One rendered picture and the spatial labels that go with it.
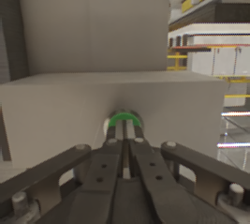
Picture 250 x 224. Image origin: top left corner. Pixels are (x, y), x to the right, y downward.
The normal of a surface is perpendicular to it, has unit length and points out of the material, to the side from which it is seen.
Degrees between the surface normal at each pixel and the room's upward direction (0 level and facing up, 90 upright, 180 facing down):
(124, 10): 90
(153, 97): 90
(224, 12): 90
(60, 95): 90
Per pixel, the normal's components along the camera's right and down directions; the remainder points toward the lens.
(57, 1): 0.04, 0.25
